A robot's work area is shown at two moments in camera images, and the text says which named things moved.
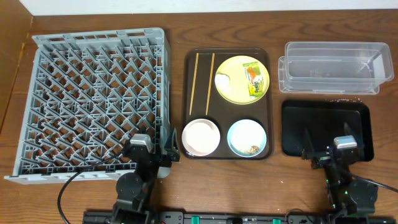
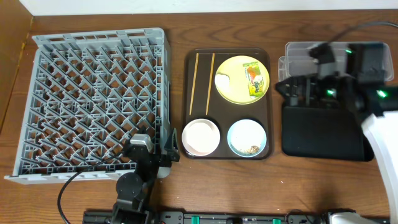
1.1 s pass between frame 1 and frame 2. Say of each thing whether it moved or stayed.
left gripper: stayed
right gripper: moved
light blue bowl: stayed
